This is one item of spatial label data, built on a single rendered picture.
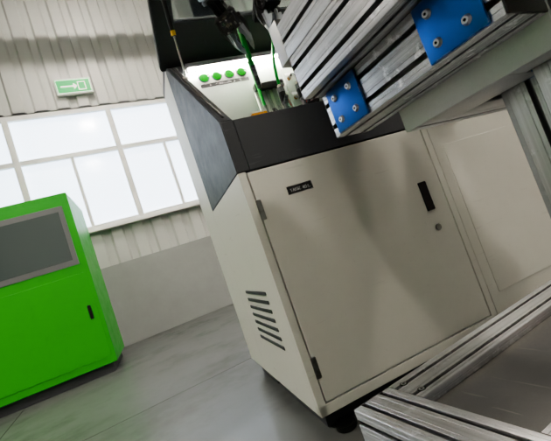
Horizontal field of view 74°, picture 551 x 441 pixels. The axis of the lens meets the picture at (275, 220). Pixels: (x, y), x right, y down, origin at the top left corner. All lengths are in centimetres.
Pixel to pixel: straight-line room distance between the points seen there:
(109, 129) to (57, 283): 260
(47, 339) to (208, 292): 222
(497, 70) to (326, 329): 76
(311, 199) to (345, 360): 48
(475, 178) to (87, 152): 470
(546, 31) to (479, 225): 91
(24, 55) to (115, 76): 108
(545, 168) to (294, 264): 63
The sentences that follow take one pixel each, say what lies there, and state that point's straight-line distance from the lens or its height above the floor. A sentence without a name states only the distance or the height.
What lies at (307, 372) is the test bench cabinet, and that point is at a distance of 110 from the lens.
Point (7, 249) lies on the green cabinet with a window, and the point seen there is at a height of 126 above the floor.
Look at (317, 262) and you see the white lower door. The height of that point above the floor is 47.
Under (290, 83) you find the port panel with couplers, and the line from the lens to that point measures 188.
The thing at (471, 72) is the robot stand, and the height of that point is 71.
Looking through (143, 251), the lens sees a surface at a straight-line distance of 508.
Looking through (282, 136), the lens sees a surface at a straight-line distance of 114.
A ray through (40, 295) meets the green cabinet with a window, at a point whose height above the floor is 81.
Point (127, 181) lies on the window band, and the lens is 531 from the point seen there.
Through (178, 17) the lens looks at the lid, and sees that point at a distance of 176.
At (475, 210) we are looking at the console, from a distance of 145.
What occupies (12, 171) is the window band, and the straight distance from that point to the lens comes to 544.
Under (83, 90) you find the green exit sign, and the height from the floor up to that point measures 333.
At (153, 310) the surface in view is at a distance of 504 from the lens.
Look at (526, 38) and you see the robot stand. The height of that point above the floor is 71.
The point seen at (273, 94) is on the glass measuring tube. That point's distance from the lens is 181.
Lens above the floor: 56
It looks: 4 degrees up
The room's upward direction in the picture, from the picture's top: 19 degrees counter-clockwise
